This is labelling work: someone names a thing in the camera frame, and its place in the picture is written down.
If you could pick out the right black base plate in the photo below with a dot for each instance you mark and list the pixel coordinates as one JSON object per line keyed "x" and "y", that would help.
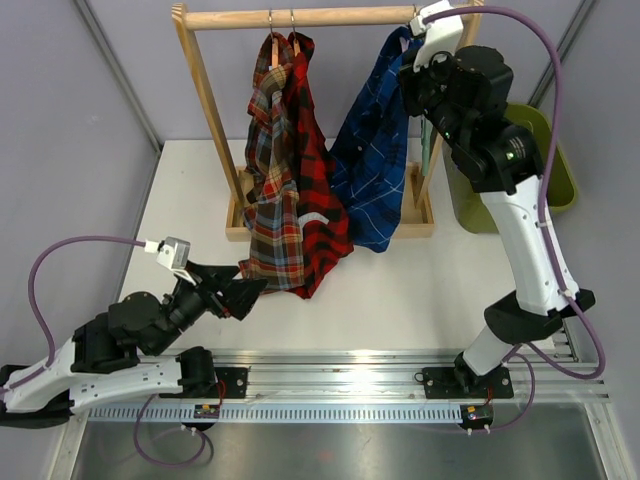
{"x": 446, "y": 383}

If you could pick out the mint green hanger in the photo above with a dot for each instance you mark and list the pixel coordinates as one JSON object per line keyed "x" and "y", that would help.
{"x": 426, "y": 131}

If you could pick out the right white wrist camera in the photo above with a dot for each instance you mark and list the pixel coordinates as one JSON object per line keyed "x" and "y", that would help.
{"x": 442, "y": 35}

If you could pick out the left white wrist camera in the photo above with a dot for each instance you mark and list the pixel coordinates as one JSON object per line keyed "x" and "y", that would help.
{"x": 173, "y": 254}

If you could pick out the wooden hanger of brown shirt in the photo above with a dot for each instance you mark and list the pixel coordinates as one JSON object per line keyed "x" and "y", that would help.
{"x": 274, "y": 43}

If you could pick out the brown plaid shirt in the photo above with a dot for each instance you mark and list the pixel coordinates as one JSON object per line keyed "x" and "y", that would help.
{"x": 275, "y": 251}

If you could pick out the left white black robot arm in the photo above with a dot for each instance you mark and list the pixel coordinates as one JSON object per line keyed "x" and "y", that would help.
{"x": 120, "y": 354}

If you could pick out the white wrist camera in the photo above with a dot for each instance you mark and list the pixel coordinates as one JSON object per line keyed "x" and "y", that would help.
{"x": 442, "y": 35}
{"x": 173, "y": 254}

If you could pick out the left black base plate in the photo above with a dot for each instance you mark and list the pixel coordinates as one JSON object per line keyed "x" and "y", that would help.
{"x": 235, "y": 381}

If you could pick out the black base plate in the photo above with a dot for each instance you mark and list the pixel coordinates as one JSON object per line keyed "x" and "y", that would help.
{"x": 235, "y": 381}
{"x": 446, "y": 383}

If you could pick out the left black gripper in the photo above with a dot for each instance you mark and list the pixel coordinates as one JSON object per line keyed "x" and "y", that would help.
{"x": 238, "y": 299}

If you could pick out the blue plaid shirt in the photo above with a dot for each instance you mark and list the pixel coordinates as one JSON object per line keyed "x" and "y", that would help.
{"x": 371, "y": 151}

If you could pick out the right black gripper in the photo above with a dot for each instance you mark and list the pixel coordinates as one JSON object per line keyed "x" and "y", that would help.
{"x": 410, "y": 80}

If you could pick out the lilac hanger of blue shirt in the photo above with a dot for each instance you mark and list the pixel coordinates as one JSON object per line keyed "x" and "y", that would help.
{"x": 403, "y": 41}

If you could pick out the wooden hanger of red shirt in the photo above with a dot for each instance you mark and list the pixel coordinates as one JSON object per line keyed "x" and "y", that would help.
{"x": 295, "y": 42}

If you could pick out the red black plaid shirt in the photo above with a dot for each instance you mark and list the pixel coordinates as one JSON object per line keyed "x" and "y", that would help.
{"x": 322, "y": 217}

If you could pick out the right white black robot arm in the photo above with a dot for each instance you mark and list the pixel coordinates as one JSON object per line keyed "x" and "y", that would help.
{"x": 464, "y": 97}

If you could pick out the aluminium mounting rail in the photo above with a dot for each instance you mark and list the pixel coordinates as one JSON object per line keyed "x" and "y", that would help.
{"x": 355, "y": 387}

